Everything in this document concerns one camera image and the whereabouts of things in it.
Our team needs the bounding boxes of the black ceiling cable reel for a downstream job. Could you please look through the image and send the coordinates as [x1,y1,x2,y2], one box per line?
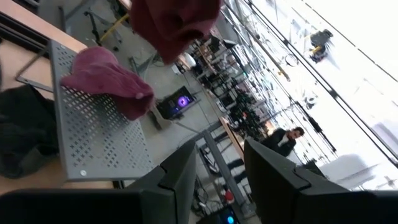
[309,28,334,63]

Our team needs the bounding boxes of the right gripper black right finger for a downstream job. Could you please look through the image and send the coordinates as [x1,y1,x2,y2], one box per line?
[244,138,374,224]

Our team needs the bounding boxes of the black table edge rail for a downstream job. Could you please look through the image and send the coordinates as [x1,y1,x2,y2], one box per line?
[0,12,47,55]

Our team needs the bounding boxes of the person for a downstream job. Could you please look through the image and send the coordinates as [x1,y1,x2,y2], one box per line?
[261,126,305,158]

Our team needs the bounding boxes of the dark grey baseball cap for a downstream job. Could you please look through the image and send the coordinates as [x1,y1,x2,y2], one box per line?
[0,84,60,180]

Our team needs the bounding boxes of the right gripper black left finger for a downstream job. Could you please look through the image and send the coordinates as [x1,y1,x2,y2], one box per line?
[124,139,198,224]

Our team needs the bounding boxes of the grey perforated metal shelf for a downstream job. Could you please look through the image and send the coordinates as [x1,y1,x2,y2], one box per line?
[15,39,156,183]

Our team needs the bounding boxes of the yellow hanging cable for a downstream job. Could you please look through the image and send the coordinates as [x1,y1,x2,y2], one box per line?
[99,12,130,43]

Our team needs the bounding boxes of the grey table leg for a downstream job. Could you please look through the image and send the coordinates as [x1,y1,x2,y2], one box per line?
[201,129,249,215]

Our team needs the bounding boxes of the maroon baseball cap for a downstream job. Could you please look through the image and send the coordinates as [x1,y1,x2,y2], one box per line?
[60,46,155,121]
[129,0,222,65]

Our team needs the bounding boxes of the black device blue light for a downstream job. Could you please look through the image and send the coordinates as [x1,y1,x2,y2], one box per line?
[198,207,240,224]

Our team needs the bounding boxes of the computer with purple fan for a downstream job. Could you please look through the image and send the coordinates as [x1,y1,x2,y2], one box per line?
[156,86,197,121]

